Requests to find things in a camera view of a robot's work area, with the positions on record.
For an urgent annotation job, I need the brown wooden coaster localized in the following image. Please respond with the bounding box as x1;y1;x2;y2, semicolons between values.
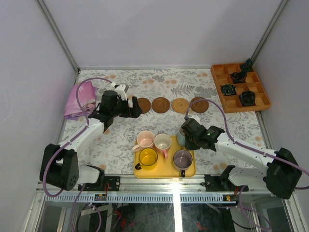
138;98;151;114
152;97;170;114
190;97;209;113

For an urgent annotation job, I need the light blue mug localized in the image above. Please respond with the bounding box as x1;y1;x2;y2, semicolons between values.
177;127;185;146

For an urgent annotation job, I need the woven rattan coaster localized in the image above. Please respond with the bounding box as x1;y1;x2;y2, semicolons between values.
172;98;189;114

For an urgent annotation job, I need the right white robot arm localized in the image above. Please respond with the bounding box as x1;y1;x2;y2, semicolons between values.
181;117;303;199

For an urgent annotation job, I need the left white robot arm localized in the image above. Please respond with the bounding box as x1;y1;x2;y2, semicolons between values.
40;90;142;191

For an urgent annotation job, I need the pink purple folded cloth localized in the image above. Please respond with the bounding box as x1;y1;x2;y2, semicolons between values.
64;81;96;119

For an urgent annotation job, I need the light pink mug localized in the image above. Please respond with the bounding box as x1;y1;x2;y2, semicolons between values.
132;131;155;152

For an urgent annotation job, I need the yellow plastic tray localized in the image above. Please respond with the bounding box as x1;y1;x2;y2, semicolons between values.
133;136;184;178

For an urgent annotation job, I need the black yellow part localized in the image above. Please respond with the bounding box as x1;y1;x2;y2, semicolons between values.
221;84;237;96

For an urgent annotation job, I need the orange compartment tray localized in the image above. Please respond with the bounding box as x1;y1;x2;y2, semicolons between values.
211;63;271;113

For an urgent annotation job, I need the black part lower compartment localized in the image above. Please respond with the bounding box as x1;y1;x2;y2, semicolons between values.
239;91;256;107

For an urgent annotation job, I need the black part compartment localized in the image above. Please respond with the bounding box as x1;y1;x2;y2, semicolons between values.
239;58;253;73
239;91;256;107
230;71;247;84

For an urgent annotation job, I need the black part top compartment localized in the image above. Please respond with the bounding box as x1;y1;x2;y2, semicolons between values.
239;58;253;73

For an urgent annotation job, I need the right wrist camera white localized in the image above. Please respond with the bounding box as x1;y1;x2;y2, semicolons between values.
188;115;200;124

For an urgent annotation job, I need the purple mug black handle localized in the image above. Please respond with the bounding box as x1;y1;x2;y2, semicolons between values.
173;150;193;178

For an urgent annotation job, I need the white mug pink handle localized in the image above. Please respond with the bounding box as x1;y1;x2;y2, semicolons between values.
154;133;172;159

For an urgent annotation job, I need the yellow mug black handle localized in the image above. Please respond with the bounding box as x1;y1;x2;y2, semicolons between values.
135;148;158;170

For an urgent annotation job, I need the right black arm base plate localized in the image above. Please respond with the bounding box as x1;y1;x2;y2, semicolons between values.
204;174;237;192

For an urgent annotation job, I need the aluminium front rail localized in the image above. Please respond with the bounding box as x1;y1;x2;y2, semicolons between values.
35;174;270;195

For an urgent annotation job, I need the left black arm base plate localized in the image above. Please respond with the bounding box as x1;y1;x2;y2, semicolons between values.
84;176;120;192

